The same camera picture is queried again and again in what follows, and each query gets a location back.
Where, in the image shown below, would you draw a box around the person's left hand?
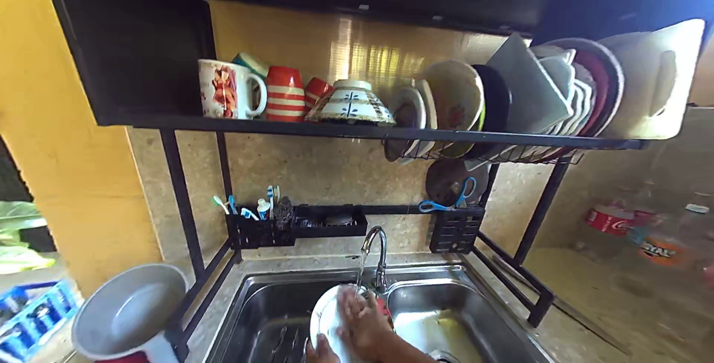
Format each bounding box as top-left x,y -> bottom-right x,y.
305,333 -> 341,363

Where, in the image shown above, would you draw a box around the person's right hand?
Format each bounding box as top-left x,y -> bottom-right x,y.
337,285 -> 395,363

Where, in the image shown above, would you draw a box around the white plate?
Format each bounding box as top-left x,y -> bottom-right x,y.
309,284 -> 369,363

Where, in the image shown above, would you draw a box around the person's right forearm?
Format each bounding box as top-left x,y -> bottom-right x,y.
377,332 -> 439,363

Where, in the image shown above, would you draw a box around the red sponge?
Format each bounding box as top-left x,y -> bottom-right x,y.
376,297 -> 393,328

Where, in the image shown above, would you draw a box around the chrome faucet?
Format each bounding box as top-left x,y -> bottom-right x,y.
361,226 -> 388,295

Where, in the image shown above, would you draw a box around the stainless steel double sink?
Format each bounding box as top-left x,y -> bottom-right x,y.
205,263 -> 556,363

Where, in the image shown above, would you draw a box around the black shallow tray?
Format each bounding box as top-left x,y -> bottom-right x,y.
293,205 -> 368,239

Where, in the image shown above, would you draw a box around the dark mesh scrubber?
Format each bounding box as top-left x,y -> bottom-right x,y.
273,196 -> 295,231

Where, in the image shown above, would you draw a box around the black toothbrush holder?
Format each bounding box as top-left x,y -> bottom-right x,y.
225,212 -> 296,250

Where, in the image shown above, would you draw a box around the black slotted caddy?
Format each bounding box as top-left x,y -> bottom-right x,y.
429,207 -> 485,254

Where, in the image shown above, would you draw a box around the dark round lid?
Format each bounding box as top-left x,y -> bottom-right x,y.
425,159 -> 491,208

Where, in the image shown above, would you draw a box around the red round object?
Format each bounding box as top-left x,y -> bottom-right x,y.
95,351 -> 150,363

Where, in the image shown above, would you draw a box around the grey pot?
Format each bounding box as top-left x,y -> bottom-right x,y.
71,263 -> 190,363

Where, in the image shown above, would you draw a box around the white blue-patterned bowl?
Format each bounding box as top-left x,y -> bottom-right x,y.
305,79 -> 397,126

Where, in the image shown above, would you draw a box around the small red striped cup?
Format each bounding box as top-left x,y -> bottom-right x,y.
305,77 -> 334,113

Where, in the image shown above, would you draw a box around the red striped tall cup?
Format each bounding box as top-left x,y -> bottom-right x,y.
266,66 -> 306,123

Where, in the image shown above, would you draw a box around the white floral mug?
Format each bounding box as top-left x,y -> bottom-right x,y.
198,59 -> 268,121

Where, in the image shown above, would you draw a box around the red label plastic bottle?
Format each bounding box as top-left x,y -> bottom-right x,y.
579,187 -> 639,262

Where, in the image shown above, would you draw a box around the blue plastic basket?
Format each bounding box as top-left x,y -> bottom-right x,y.
0,279 -> 82,363

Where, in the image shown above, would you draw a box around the row of plates and bowls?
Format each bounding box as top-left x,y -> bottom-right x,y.
384,33 -> 625,172

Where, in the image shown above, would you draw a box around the green plastic bag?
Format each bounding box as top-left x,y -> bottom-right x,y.
0,200 -> 57,276

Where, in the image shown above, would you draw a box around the orange label plastic bottle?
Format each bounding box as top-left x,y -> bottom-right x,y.
636,193 -> 712,276

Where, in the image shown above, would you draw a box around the black metal over-sink rack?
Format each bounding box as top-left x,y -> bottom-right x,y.
38,0 -> 714,362

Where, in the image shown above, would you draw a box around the white cutting board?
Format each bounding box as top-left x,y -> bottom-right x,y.
597,19 -> 706,141

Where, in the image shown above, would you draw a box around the blue-handled scissors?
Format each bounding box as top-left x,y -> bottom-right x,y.
419,177 -> 477,214

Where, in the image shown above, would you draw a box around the black wire dish basket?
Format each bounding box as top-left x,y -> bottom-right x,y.
382,139 -> 585,165

